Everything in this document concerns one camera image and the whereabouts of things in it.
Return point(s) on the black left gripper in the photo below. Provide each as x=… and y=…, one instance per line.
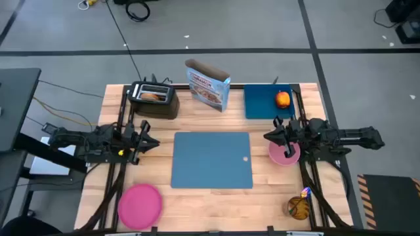
x=131, y=141

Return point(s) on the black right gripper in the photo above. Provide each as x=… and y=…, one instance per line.
x=295, y=134

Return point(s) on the pink bowl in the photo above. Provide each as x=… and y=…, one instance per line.
x=278, y=158

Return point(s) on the red yellow apple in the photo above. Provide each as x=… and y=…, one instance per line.
x=283, y=100

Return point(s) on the iridescent spoon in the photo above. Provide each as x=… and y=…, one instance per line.
x=306, y=192

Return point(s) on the magenta plate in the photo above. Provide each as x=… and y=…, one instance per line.
x=139, y=206

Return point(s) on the blue cinnamon cereal box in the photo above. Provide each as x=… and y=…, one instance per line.
x=210, y=88

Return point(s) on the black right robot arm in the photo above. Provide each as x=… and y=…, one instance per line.
x=354, y=134

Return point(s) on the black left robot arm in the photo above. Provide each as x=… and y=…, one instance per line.
x=82, y=137

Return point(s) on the black two-slot toaster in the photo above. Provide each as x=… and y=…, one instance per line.
x=157, y=109

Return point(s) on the teal plastic bin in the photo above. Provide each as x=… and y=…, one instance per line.
x=259, y=101

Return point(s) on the blue grey placemat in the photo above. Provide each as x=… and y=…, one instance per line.
x=210, y=160

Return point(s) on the amber ribbed glass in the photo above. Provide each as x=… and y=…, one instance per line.
x=300, y=209

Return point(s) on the black power adapter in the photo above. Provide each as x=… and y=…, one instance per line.
x=48, y=128

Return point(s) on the white flat panel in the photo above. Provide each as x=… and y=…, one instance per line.
x=49, y=165

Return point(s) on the black hazard-striped mat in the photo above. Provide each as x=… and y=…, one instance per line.
x=390, y=200

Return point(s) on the black desk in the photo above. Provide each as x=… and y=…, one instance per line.
x=16, y=105

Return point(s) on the black equipment case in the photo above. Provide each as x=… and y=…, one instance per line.
x=407, y=23

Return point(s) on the black table frame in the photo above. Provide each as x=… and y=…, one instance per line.
x=237, y=86

